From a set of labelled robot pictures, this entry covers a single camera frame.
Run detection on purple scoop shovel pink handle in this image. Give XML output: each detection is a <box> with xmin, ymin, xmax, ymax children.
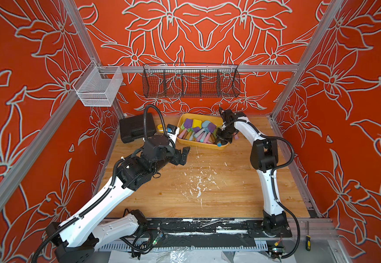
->
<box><xmin>203</xmin><ymin>122</ymin><xmax>217</xmax><ymax>143</ymax></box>

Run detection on white mesh wall basket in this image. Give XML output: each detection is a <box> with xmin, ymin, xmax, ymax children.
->
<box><xmin>73</xmin><ymin>60</ymin><xmax>124</xmax><ymax>107</ymax></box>

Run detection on yellow handled screwdriver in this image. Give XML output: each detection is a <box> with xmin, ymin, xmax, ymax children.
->
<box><xmin>305</xmin><ymin>235</ymin><xmax>312</xmax><ymax>251</ymax></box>

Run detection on yellow shovel purple handle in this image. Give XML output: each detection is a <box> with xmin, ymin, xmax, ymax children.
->
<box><xmin>192</xmin><ymin>119</ymin><xmax>202</xmax><ymax>136</ymax></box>

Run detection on yellow tape roll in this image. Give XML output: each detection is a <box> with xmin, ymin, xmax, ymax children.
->
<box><xmin>157</xmin><ymin>123</ymin><xmax>167</xmax><ymax>134</ymax></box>

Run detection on yellow plastic storage box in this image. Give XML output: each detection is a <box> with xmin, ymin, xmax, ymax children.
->
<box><xmin>177</xmin><ymin>114</ymin><xmax>230</xmax><ymax>150</ymax></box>

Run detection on black plastic tool case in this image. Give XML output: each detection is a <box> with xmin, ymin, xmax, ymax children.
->
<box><xmin>119</xmin><ymin>113</ymin><xmax>156</xmax><ymax>144</ymax></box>

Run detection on white cable duct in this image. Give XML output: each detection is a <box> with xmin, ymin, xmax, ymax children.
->
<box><xmin>97</xmin><ymin>240</ymin><xmax>268</xmax><ymax>253</ymax></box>

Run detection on light blue shovel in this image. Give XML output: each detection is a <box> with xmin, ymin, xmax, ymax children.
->
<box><xmin>194</xmin><ymin>121</ymin><xmax>211</xmax><ymax>142</ymax></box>

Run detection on black wire wall basket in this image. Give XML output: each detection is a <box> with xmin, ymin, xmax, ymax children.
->
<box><xmin>142</xmin><ymin>62</ymin><xmax>241</xmax><ymax>99</ymax></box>

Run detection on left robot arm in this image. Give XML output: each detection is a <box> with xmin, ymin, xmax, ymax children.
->
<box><xmin>31</xmin><ymin>105</ymin><xmax>190</xmax><ymax>263</ymax></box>

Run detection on purple pointed shovel pink handle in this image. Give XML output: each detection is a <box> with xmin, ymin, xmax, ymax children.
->
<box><xmin>178</xmin><ymin>118</ymin><xmax>193</xmax><ymax>139</ymax></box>

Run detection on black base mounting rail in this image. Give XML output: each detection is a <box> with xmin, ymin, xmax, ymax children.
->
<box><xmin>148</xmin><ymin>218</ymin><xmax>296</xmax><ymax>238</ymax></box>

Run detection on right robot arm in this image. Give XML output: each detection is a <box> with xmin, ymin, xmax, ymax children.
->
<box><xmin>216</xmin><ymin>107</ymin><xmax>301</xmax><ymax>260</ymax></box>

